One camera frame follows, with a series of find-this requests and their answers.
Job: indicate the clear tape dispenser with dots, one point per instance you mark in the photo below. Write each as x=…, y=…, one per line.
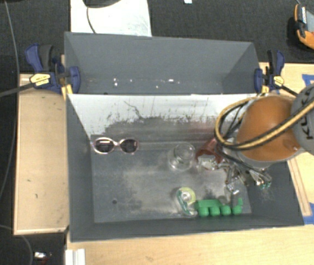
x=185, y=198

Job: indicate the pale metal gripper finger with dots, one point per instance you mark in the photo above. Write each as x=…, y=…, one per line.
x=235, y=195

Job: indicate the red-brown flat block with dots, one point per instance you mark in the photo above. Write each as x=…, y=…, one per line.
x=207, y=148

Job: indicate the green toy block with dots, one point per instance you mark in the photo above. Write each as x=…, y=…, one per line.
x=212, y=206

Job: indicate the clear glass cup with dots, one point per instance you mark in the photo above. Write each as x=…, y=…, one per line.
x=181, y=156

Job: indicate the grey metal bin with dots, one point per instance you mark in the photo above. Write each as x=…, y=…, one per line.
x=145, y=65

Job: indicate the pink framed sunglasses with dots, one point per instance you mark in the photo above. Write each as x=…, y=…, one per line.
x=103, y=145

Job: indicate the pale wood board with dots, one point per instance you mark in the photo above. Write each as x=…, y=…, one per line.
x=41, y=153

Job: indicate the clear crumpled plastic piece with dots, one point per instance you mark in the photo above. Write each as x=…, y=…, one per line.
x=207, y=164

